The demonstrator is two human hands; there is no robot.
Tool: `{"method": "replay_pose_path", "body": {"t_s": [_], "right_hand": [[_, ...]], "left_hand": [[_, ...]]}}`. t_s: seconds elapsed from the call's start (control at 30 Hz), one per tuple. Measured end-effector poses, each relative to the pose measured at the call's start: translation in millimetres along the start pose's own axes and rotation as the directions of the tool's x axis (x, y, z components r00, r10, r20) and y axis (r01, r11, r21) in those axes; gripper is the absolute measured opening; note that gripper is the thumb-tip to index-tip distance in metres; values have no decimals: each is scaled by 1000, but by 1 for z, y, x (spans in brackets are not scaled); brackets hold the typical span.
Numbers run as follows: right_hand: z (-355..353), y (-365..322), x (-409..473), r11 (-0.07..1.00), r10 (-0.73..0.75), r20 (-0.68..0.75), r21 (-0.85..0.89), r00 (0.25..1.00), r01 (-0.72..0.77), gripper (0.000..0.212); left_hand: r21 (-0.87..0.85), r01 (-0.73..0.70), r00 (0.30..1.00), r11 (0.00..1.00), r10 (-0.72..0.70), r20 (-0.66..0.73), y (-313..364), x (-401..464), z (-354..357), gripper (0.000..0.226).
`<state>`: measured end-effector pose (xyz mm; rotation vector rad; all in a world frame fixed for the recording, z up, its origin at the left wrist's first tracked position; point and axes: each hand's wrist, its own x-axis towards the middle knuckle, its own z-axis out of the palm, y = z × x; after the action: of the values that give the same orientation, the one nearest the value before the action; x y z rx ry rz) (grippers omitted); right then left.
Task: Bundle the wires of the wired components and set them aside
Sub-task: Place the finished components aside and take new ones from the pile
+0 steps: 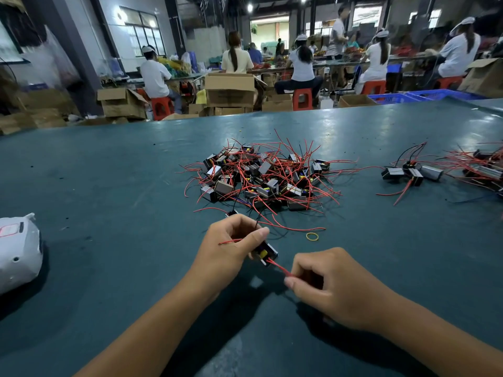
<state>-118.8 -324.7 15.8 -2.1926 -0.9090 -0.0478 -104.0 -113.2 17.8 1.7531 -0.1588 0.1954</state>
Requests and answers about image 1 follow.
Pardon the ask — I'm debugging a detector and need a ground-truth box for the person's left hand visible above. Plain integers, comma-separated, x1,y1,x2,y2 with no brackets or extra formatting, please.
187,214,271,294

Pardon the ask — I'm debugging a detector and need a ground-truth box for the person's right hand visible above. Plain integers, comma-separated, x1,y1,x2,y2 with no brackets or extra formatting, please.
285,247,403,333

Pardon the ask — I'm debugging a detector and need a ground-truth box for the single black electronic component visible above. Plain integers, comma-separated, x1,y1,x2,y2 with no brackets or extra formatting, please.
393,141,429,171
420,165,444,183
381,166,407,184
377,169,425,206
218,238,293,277

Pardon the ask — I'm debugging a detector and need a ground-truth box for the central pile of wired modules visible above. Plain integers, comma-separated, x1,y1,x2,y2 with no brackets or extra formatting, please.
182,136,358,234

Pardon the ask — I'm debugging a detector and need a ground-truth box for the person's left forearm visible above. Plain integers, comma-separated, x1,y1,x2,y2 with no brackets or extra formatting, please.
74,279,217,377

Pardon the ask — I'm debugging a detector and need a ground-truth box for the low cardboard box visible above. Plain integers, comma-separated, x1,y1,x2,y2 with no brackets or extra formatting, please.
261,92,295,113

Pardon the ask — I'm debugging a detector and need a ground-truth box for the large closed cardboard box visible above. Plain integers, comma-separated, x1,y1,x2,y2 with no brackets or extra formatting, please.
204,73,258,108

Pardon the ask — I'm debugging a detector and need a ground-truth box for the open cardboard box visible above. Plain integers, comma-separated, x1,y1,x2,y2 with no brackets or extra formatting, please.
96,87,149,121

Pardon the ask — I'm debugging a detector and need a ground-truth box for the shallow cardboard box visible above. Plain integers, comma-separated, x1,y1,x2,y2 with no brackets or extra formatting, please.
338,94,380,107

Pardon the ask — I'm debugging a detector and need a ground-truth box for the blue plastic crate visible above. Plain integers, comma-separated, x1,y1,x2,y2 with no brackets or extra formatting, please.
410,89,487,102
369,92,425,105

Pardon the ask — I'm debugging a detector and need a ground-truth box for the white plastic shell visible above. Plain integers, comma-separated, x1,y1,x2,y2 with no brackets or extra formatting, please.
0,213,43,295

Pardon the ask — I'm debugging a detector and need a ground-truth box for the tilted cardboard box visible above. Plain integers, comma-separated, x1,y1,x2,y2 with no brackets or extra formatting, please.
458,58,503,99

